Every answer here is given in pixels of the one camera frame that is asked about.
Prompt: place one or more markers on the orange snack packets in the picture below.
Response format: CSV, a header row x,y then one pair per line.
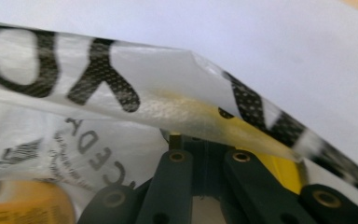
x,y
286,174

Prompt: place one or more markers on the orange bottle white cap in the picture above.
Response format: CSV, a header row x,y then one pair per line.
x,y
28,205

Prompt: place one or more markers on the clear printed plastic bag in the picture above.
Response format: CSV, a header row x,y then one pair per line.
x,y
155,71

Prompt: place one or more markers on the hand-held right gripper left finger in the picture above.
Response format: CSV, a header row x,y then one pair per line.
x,y
199,168

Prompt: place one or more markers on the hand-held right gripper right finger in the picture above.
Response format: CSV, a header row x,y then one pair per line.
x,y
214,168

